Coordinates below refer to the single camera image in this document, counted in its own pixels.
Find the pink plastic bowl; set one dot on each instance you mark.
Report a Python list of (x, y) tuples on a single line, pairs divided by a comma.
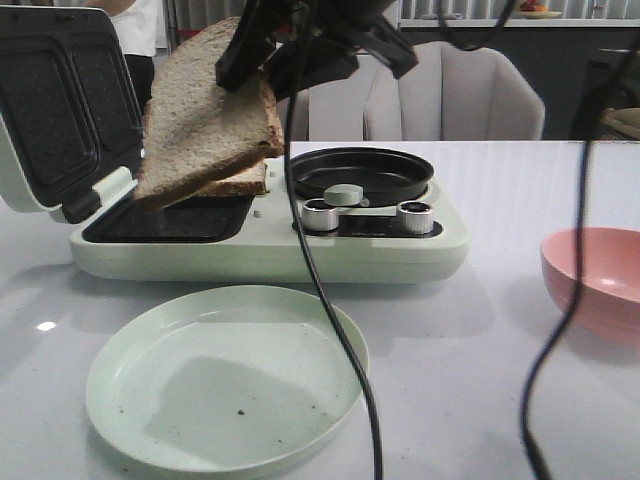
[(610, 301)]

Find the left grey upholstered chair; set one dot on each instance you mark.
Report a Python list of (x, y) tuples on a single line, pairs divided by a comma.
[(300, 119)]

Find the right silver control knob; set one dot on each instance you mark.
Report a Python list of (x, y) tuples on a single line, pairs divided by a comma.
[(414, 217)]

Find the left silver control knob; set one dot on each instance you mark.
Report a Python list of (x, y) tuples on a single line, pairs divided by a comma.
[(319, 216)]

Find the mint green sandwich maker lid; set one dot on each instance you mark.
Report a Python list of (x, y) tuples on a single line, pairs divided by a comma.
[(69, 117)]

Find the dark appliance at right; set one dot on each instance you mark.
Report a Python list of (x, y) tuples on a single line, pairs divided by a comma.
[(616, 110)]

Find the silver control knob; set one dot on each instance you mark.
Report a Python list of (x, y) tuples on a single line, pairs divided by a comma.
[(414, 217), (319, 216)]

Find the mint green round plate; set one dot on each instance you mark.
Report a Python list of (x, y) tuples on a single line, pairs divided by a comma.
[(234, 382)]

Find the mint green breakfast maker base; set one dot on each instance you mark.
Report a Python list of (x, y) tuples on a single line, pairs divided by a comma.
[(252, 239)]

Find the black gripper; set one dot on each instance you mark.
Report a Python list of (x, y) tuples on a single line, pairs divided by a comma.
[(323, 47)]

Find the grey upholstered chair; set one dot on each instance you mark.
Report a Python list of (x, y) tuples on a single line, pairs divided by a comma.
[(453, 95), (300, 119)]

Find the fruit plate on counter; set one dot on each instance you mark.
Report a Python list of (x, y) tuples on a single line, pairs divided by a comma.
[(533, 10)]

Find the person in white shirt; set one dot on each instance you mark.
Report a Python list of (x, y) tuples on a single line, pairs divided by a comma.
[(135, 23)]

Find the white bread slice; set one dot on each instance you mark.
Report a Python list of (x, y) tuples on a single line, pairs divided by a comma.
[(250, 181), (195, 130)]

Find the right grey upholstered chair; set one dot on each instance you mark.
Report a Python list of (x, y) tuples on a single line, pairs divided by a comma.
[(453, 95)]

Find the black round frying pan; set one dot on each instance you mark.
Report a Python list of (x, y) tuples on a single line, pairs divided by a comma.
[(387, 176)]

